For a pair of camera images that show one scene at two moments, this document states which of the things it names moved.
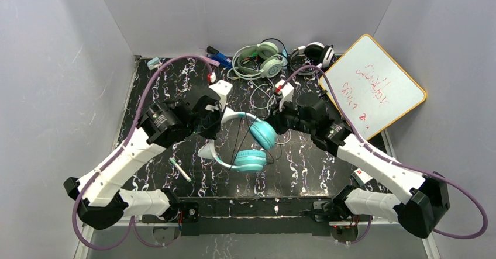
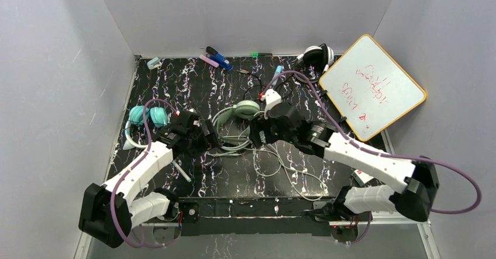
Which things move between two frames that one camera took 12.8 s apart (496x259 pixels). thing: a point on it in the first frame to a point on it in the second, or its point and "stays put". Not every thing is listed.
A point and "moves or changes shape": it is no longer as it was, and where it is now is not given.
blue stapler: x=214 y=55 stays put
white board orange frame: x=375 y=88 stays put
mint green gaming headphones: x=261 y=59 to x=228 y=124
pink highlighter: x=210 y=61 stays put
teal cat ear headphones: x=261 y=133 moves or changes shape
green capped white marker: x=183 y=173 stays put
